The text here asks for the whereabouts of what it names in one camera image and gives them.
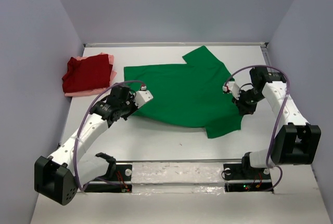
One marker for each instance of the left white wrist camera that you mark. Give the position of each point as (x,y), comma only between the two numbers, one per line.
(142,96)

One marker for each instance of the green t shirt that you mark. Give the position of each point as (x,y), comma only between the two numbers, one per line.
(189,94)

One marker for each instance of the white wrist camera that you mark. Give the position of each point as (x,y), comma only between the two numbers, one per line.
(232,88)
(142,96)

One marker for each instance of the folded dark red t shirt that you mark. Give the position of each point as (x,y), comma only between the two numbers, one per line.
(87,73)

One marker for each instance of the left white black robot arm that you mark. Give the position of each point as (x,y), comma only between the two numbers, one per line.
(60,175)

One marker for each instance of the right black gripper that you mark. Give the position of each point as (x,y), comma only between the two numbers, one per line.
(243,109)

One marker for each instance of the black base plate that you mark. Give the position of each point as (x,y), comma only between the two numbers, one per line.
(119,182)
(239,179)

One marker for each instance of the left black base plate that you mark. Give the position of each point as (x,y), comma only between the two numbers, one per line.
(119,182)

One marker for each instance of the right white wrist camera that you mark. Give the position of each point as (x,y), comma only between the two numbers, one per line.
(232,88)

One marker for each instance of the folded pink t shirt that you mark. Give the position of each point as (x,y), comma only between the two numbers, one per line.
(104,89)

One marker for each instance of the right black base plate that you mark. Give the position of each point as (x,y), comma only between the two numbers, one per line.
(239,179)

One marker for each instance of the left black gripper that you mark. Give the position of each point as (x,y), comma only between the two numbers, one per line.
(131,99)

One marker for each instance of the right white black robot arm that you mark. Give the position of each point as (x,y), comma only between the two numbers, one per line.
(294,140)

